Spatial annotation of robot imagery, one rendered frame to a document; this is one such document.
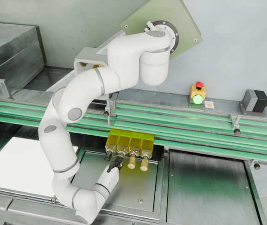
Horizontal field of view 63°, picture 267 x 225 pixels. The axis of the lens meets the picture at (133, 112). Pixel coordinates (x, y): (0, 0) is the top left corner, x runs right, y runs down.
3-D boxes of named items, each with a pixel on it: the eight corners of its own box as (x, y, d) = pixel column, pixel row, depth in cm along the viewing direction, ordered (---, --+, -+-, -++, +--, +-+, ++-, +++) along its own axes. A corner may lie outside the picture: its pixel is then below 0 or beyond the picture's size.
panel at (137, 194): (13, 138, 130) (-30, 188, 103) (11, 134, 128) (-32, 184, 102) (163, 161, 120) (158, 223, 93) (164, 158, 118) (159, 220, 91)
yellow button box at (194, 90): (188, 94, 117) (189, 102, 112) (191, 82, 113) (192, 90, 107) (202, 96, 117) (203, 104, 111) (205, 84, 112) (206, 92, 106)
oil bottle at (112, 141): (114, 126, 123) (104, 154, 107) (114, 118, 120) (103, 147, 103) (124, 127, 123) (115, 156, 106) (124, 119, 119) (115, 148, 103)
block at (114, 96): (112, 106, 123) (109, 113, 118) (112, 92, 117) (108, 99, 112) (118, 106, 123) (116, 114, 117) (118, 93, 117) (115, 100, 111)
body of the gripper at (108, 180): (108, 202, 90) (120, 181, 98) (107, 189, 83) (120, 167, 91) (93, 195, 92) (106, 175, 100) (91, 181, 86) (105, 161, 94)
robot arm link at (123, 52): (95, 86, 72) (89, 38, 62) (157, 70, 80) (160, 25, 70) (106, 101, 65) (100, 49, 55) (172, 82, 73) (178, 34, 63)
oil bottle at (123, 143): (124, 127, 123) (116, 156, 106) (124, 120, 119) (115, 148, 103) (134, 129, 122) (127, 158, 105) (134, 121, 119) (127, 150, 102)
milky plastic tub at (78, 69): (83, 89, 127) (78, 97, 120) (79, 52, 113) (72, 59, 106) (112, 92, 125) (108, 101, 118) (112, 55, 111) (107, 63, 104)
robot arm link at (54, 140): (102, 152, 70) (90, 133, 83) (83, 92, 61) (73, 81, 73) (52, 174, 65) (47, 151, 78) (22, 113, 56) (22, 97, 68)
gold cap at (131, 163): (129, 160, 103) (127, 168, 99) (129, 156, 100) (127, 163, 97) (136, 161, 102) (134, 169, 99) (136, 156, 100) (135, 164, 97)
